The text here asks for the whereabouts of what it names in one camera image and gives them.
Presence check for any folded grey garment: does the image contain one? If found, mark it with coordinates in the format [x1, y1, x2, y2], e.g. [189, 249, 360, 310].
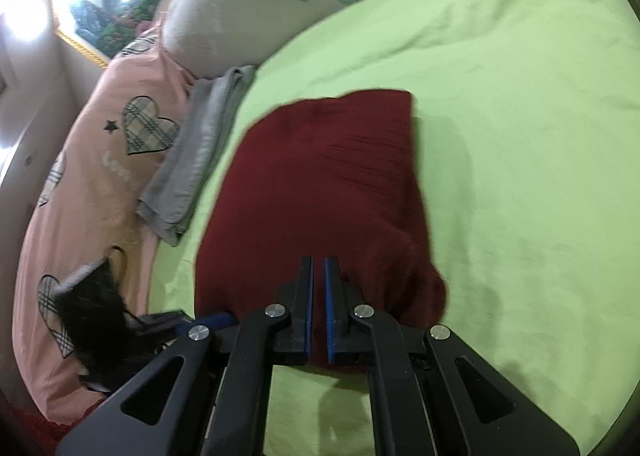
[136, 65, 256, 247]

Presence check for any dark red knit sweater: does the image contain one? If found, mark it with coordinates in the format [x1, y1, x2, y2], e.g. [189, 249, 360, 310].
[193, 88, 450, 375]

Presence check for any pink heart-patterned bedding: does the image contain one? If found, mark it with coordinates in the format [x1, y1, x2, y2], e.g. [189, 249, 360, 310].
[12, 27, 193, 424]

